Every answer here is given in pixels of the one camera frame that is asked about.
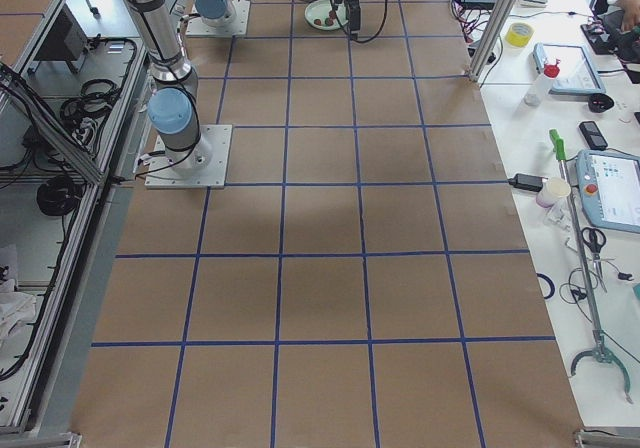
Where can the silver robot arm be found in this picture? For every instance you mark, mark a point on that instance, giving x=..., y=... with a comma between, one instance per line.
x=173, y=108

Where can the light green plate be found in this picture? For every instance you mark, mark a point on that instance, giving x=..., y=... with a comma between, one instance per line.
x=320, y=9

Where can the yellow tape roll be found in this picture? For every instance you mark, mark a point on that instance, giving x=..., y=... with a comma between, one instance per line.
x=519, y=34

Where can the clear bottle red cap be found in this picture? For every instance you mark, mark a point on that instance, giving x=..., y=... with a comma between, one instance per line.
x=541, y=87

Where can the teach pendant far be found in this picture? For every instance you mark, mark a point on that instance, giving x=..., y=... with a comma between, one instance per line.
x=578, y=74

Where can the teach pendant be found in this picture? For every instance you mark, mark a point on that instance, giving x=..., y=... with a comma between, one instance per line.
x=609, y=189
x=578, y=74

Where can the black power adapter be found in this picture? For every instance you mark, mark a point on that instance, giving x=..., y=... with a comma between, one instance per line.
x=527, y=182

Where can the white paper cup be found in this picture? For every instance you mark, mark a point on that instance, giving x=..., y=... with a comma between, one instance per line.
x=553, y=191

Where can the black remote device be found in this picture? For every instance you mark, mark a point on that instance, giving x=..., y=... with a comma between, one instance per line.
x=593, y=136

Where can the teach pendant near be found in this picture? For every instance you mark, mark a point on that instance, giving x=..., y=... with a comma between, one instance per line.
x=609, y=189

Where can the blue tape roll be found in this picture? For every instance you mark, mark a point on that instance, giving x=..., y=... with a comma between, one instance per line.
x=550, y=288

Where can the long reach grabber tool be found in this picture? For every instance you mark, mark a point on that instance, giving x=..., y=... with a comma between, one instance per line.
x=600, y=353

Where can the aluminium frame post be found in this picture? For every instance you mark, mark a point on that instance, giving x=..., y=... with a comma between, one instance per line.
x=489, y=37

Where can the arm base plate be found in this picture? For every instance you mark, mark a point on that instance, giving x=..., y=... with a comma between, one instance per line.
x=205, y=167
x=234, y=26

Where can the black handled scissors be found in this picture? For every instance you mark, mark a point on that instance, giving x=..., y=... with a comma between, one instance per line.
x=595, y=240

